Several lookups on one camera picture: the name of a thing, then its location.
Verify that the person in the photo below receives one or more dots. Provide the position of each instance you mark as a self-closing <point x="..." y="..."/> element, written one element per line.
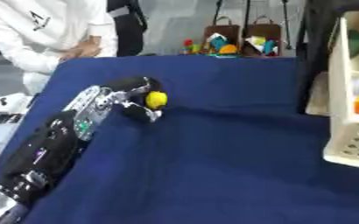
<point x="44" y="32"/>

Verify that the yellow toy lemon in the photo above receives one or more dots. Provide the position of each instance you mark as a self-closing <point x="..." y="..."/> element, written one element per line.
<point x="156" y="99"/>

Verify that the black tripod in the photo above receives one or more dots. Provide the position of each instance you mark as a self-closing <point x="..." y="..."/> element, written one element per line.
<point x="249" y="17"/>

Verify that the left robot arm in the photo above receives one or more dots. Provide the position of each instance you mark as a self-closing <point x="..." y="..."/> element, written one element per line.
<point x="50" y="145"/>

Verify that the brown bag with toys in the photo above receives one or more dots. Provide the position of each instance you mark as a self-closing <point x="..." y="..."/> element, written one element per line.
<point x="220" y="40"/>
<point x="262" y="40"/>

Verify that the red green toy bottle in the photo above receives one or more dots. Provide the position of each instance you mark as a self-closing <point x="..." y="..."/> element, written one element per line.
<point x="189" y="46"/>

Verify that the white game controller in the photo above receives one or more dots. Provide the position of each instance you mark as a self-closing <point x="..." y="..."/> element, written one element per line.
<point x="5" y="102"/>

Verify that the pale compartment drawer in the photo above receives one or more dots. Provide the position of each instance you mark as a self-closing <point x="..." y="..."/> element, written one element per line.
<point x="347" y="96"/>

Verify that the person's hand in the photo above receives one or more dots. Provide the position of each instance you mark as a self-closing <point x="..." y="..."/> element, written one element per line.
<point x="83" y="49"/>

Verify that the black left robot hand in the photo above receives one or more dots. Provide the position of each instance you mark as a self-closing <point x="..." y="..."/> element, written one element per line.
<point x="134" y="87"/>

